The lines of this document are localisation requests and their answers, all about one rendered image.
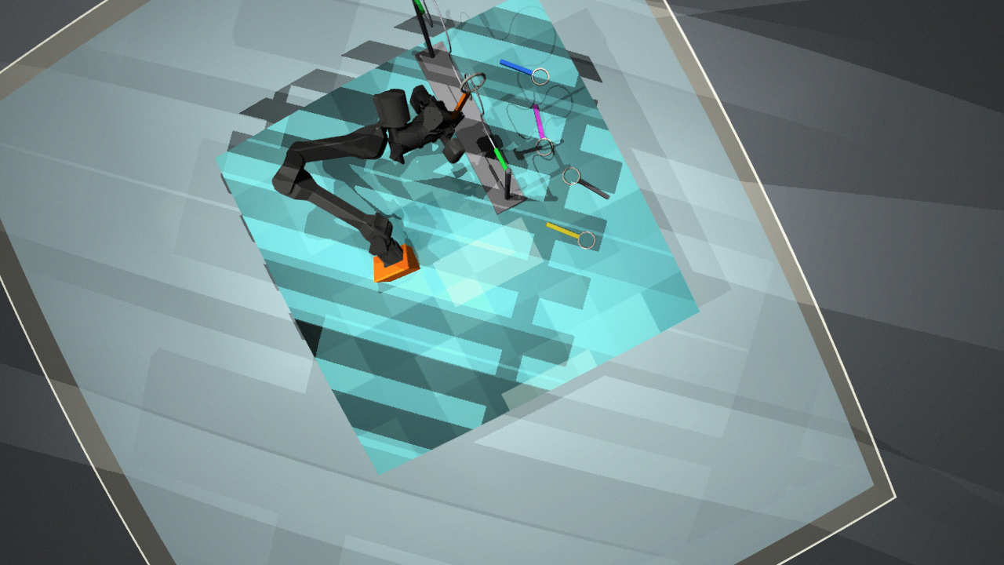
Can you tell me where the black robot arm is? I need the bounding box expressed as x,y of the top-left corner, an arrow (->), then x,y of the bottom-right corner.
272,89 -> 451,268

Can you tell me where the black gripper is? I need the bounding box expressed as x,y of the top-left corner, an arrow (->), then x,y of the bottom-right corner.
409,85 -> 466,163

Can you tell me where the purple-handled white loop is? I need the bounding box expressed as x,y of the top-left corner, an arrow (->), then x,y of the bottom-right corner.
533,104 -> 554,156

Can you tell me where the orange handle with grey tip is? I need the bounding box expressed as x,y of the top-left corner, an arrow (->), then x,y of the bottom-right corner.
450,72 -> 486,120

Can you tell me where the blue handle with beige loop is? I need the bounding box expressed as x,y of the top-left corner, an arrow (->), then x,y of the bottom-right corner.
500,59 -> 549,86

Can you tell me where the black handle with grey loop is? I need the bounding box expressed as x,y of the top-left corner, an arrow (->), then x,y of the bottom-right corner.
562,167 -> 609,199

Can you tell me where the grey loop with yellow handle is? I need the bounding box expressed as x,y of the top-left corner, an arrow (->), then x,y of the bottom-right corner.
546,222 -> 595,249

